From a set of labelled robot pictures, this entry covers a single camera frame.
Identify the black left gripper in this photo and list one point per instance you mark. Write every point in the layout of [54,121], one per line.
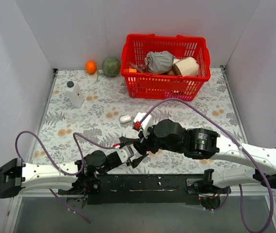
[130,158]

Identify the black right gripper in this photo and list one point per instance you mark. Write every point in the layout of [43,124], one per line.
[140,145]

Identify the white earbud charging case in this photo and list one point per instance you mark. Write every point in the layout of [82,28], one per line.
[124,119]

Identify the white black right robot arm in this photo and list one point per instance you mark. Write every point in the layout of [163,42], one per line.
[258,165]

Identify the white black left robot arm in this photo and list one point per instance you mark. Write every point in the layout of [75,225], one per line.
[76,177]

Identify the floral patterned table mat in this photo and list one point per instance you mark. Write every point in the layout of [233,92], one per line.
[68,132]

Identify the clear plastic snack wrapper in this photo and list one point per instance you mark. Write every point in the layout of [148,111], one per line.
[142,68]

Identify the white bottle black cap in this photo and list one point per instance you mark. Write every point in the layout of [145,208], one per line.
[74,93]

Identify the red plastic shopping basket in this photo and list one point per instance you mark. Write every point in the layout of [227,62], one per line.
[166,85]

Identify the green melon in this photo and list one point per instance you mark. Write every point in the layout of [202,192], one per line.
[110,67]

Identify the crumpled grey bag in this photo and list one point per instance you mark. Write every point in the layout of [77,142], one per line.
[159,62]

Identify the beige paper roll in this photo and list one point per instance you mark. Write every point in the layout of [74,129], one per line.
[185,67]

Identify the orange fruit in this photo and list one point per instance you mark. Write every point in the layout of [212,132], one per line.
[91,67]

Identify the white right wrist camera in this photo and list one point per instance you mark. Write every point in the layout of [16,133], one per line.
[143,126]

